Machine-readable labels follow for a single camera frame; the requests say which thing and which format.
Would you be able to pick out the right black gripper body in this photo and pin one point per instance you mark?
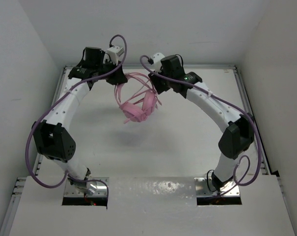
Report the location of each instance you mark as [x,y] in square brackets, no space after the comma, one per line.
[162,73]

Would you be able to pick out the pink wired headphones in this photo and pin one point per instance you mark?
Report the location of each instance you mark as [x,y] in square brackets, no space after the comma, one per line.
[142,103]

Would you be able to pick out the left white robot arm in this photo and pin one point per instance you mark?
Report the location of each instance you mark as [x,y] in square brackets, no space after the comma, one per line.
[51,131]

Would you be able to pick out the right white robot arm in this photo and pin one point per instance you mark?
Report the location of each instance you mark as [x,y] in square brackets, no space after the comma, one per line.
[237,132]

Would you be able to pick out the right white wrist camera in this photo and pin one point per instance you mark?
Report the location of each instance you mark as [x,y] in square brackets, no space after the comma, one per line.
[157,65]

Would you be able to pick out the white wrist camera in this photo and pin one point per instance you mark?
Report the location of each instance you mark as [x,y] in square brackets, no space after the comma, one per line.
[157,65]
[114,53]

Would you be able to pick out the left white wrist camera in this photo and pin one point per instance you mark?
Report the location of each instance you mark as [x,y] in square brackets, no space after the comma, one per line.
[114,53]

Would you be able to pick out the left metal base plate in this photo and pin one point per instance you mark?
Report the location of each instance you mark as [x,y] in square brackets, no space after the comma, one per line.
[95,188]

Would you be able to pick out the metal base plate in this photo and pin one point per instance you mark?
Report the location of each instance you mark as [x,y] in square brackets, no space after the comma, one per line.
[95,188]
[205,189]

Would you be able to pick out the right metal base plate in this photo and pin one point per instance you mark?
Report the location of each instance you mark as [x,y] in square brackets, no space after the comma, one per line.
[205,189]

